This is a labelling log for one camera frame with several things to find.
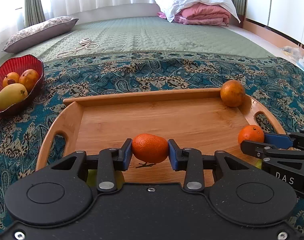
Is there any bright orange tangerine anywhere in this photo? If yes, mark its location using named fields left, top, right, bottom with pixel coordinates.
left=238, top=125, right=264, bottom=145

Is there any small oval orange tangerine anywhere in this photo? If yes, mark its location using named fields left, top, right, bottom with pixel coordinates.
left=132, top=133, right=169, bottom=164

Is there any green apple left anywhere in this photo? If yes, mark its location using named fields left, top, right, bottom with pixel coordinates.
left=86, top=170, right=125, bottom=190

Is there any wooden serving tray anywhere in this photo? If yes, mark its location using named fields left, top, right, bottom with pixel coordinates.
left=36, top=88, right=284, bottom=170

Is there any teal paisley blanket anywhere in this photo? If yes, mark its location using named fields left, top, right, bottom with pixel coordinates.
left=0, top=51, right=304, bottom=232

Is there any dull orange in tray corner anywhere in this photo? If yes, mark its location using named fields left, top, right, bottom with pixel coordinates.
left=220, top=80, right=245, bottom=107

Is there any reddish orange mango in bowl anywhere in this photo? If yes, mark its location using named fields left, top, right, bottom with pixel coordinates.
left=18, top=69, right=40, bottom=93

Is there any yellow mango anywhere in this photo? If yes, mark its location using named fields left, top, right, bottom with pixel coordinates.
left=0, top=83, right=28, bottom=111

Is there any green quilted bedspread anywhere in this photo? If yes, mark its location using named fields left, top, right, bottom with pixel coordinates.
left=0, top=16, right=274, bottom=72

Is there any small orange fruit in bowl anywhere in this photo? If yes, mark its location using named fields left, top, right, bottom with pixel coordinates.
left=2, top=72, right=20, bottom=88

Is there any red ribbed fruit bowl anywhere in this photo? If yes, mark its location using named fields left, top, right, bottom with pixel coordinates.
left=0, top=55, right=44, bottom=118

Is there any floral grey pillow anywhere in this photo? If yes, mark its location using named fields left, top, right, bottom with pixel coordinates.
left=3, top=16, right=79, bottom=54

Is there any pink folded blanket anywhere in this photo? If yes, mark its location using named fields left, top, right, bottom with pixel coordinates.
left=157, top=1, right=239, bottom=26

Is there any green curtain left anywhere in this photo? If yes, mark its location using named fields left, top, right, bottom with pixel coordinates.
left=24, top=0, right=45, bottom=27

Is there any white cord on bed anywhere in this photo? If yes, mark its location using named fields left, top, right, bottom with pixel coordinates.
left=56, top=37, right=100, bottom=58

